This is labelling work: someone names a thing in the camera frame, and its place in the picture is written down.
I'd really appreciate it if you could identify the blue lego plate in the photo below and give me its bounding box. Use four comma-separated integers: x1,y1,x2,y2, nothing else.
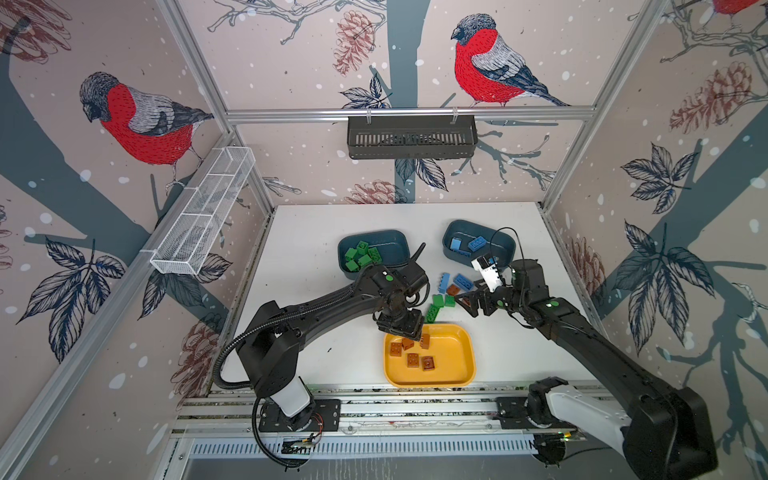
453,274,474,291

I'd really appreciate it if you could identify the long green lego brick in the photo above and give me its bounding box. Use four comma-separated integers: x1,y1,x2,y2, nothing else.
424,304,441,324

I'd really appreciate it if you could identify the blue lego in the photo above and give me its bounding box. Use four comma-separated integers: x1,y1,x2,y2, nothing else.
468,236,487,252

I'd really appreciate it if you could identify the green two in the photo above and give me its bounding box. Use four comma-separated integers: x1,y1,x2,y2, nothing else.
368,247,382,264

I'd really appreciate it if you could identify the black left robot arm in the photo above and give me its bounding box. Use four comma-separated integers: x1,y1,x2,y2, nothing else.
212,244,429,431

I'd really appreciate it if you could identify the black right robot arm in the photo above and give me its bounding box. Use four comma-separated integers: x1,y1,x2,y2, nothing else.
456,255,718,479

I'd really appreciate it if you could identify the yellow plastic tray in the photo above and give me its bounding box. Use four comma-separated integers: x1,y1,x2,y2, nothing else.
383,323,477,389

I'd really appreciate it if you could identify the right dark teal bin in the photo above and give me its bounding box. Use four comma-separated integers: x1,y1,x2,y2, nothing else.
442,219,517,268

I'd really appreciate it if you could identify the dark teal bin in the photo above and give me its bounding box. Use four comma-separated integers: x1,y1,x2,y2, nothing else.
442,219,517,268
337,229,411,280

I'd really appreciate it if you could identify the left dark teal bin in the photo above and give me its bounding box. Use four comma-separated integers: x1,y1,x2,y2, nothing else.
337,229,411,280

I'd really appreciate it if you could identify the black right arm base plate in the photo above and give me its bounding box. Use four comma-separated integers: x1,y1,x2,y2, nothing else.
495,395,557,429

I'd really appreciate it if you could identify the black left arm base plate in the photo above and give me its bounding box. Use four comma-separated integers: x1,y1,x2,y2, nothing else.
256,399,341,433

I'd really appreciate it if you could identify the black hanging wire basket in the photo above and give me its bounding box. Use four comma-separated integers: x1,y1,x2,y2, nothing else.
347,115,478,160

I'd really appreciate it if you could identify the white wire mesh shelf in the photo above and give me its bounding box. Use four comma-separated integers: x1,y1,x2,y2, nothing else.
150,146,255,275

